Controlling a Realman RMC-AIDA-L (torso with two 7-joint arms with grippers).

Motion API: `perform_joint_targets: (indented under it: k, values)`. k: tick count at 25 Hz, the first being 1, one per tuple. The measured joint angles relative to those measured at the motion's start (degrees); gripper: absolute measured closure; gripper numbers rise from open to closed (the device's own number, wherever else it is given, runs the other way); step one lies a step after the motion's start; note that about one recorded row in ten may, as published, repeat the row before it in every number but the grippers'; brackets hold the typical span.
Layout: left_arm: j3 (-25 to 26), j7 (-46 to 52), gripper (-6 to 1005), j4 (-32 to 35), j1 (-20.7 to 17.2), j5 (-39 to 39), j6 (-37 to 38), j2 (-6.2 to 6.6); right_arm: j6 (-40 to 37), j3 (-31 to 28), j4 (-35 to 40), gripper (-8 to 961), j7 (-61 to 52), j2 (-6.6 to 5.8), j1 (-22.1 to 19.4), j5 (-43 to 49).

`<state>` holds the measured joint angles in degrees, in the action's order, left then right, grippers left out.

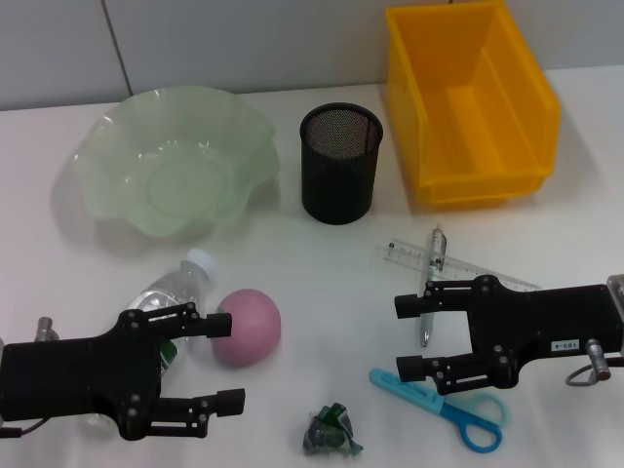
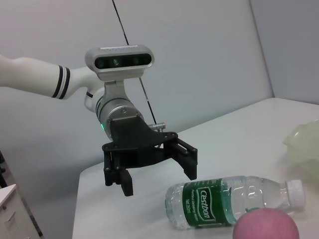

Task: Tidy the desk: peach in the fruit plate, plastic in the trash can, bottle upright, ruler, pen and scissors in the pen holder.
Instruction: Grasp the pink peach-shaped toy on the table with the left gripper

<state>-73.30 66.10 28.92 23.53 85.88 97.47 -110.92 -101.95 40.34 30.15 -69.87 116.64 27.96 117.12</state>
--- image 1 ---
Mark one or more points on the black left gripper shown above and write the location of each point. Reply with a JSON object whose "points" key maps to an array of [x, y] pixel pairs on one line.
{"points": [[73, 380]]}

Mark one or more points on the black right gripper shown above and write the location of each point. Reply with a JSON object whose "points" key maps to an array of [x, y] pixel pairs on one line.
{"points": [[536, 317]]}

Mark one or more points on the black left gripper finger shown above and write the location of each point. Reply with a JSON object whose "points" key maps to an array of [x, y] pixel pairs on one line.
{"points": [[229, 402]]}

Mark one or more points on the pink peach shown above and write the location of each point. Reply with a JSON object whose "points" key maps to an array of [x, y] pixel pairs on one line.
{"points": [[248, 331]]}

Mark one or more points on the clear water bottle green label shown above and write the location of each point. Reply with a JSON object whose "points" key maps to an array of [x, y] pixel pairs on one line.
{"points": [[180, 283]]}

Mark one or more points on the green plastic wrapper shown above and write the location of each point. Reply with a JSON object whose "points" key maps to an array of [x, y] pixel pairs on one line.
{"points": [[329, 429]]}

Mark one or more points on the blue scissors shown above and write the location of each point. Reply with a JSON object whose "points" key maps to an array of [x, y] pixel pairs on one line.
{"points": [[419, 395]]}

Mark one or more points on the clear plastic ruler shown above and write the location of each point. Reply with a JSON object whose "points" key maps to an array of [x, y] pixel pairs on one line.
{"points": [[409, 253]]}

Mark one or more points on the silver pen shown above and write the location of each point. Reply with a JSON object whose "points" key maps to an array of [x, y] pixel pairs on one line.
{"points": [[435, 248]]}

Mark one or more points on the green glass fruit plate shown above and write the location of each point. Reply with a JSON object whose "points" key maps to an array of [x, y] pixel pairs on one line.
{"points": [[170, 166]]}

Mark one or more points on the black mesh pen holder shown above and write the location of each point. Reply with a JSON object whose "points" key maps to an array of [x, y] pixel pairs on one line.
{"points": [[336, 175]]}

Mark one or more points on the yellow plastic bin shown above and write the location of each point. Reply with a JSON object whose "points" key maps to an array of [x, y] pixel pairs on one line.
{"points": [[478, 127]]}

